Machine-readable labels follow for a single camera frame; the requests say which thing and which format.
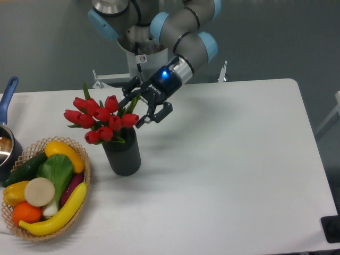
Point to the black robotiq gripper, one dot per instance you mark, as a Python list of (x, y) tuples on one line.
[(155, 91)]

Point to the red tulip bouquet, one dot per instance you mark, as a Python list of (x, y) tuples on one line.
[(105, 121)]

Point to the dark grey ribbed vase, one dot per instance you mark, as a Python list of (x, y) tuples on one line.
[(124, 158)]

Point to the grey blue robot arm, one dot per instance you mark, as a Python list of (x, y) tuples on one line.
[(139, 21)]

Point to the yellow squash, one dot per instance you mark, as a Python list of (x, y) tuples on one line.
[(58, 147)]

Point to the purple sweet potato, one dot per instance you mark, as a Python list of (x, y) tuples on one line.
[(74, 182)]

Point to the green bok choy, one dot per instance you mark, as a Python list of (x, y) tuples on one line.
[(58, 168)]

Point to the woven wicker basket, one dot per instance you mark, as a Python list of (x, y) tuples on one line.
[(34, 150)]

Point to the yellow banana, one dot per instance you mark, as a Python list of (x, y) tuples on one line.
[(62, 217)]

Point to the green cucumber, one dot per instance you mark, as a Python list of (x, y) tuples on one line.
[(26, 171)]

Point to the beige round disc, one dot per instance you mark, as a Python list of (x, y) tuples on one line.
[(39, 192)]

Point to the yellow bell pepper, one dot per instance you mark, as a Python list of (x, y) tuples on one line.
[(13, 195)]

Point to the orange fruit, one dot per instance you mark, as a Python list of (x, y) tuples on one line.
[(27, 213)]

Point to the black device at edge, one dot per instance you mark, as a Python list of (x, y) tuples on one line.
[(330, 226)]

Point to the blue handled saucepan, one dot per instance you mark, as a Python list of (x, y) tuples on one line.
[(11, 149)]

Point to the white frame at right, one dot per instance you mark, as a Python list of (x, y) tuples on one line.
[(329, 121)]

